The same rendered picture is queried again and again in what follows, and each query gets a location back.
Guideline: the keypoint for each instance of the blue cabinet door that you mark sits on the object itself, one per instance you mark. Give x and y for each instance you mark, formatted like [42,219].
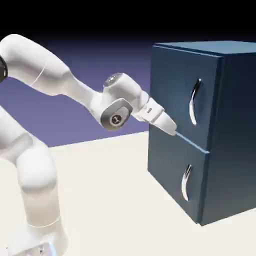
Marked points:
[172,94]
[170,168]

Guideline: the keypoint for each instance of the blue cabinet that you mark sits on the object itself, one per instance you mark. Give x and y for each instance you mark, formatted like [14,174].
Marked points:
[232,130]

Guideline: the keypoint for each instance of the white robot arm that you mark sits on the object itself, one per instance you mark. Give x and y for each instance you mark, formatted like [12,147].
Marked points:
[46,72]

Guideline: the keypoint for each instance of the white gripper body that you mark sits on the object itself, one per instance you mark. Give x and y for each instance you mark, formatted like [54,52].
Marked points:
[165,121]

